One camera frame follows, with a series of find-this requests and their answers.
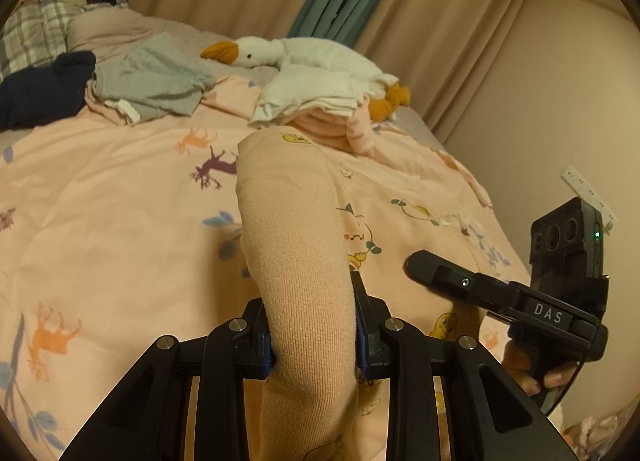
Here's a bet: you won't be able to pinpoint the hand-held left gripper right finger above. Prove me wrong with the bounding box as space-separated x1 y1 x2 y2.
350 271 576 461

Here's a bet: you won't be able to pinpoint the pink folded clothes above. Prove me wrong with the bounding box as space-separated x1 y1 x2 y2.
295 106 383 158

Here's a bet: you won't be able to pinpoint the mauve pillow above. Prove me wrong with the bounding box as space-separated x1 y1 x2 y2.
66 5 241 73

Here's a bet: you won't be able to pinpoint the white power strip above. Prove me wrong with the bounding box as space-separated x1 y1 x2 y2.
561 165 619 233

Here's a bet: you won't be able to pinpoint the navy garment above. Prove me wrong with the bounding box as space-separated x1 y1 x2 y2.
0 51 97 131

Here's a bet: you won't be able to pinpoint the beige curtain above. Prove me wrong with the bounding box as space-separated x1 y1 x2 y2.
127 0 543 148

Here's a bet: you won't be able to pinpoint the pink animal print blanket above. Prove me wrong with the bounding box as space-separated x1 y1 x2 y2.
0 76 536 461

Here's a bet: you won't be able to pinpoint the crinkled clear plastic bag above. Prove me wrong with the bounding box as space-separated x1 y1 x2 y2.
562 408 633 461

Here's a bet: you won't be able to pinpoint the white folded cloth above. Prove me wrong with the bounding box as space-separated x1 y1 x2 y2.
248 64 388 131

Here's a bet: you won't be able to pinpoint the black cable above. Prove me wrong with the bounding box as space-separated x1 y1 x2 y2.
544 341 602 418

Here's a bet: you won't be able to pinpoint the person's right hand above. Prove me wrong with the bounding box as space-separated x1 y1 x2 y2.
501 340 580 396

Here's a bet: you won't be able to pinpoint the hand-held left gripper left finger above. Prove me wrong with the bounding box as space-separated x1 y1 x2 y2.
59 297 275 461

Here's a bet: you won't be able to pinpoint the plaid blanket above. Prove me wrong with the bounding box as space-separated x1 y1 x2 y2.
0 0 132 88

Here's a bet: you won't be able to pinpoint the grey garment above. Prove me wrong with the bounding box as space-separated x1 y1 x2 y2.
91 34 217 125

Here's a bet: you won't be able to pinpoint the white goose plush toy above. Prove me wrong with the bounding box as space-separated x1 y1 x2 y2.
200 36 412 123

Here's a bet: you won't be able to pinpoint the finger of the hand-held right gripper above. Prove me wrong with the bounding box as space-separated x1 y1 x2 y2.
404 249 513 314

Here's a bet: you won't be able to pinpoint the peach ribbed garment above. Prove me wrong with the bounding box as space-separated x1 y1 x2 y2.
235 131 501 461

